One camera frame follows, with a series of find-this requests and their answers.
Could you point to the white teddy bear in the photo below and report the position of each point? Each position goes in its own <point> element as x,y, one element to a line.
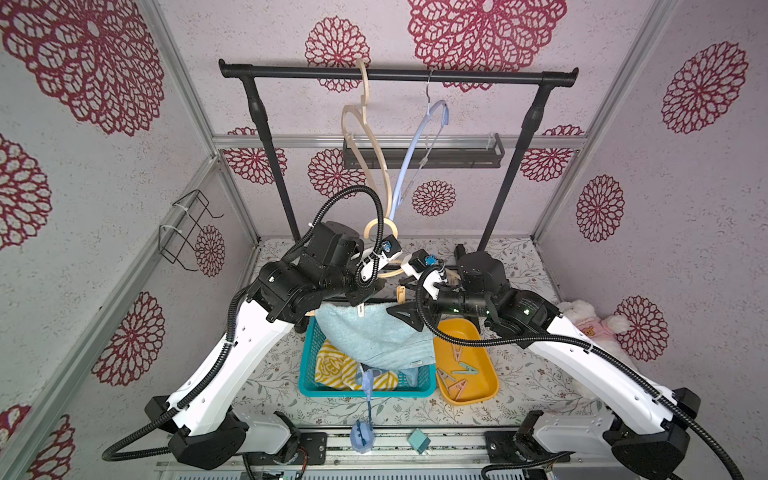
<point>604,332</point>

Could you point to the teal plastic basket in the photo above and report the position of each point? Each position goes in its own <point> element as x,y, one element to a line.
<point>426,378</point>

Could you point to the teal plain towel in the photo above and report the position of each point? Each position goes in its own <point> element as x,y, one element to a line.
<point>376,339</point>

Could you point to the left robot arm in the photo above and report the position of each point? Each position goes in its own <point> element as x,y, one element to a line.
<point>197,424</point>

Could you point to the small teal cube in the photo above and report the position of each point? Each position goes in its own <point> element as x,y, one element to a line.
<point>419,441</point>

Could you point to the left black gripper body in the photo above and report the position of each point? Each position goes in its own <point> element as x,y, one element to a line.
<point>357,291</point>

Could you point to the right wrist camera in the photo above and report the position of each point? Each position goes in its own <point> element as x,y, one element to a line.
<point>415,264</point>

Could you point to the black wire wall rack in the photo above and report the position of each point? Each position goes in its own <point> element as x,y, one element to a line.
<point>179,237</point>

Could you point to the blue hello towel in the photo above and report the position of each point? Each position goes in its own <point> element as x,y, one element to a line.
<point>411,377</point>

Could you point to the green clothespin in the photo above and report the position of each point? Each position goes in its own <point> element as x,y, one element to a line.
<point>466,371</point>

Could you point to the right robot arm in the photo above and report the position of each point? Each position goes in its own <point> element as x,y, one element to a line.
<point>647,427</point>

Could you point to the black clothes rack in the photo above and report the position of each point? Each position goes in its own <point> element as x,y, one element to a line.
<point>545,81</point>

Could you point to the orange clothespin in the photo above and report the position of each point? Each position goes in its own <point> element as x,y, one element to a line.
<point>401,294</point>

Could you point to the peach pink clothespin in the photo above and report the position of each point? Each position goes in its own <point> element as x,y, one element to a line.
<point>457,352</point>

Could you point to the yellow striped towel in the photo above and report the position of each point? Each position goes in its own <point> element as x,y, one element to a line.
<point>338,371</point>

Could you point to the yellow plastic tray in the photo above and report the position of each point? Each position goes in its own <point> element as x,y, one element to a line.
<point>481,387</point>

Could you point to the light blue hanger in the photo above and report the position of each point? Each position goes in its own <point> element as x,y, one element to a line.
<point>432,108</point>

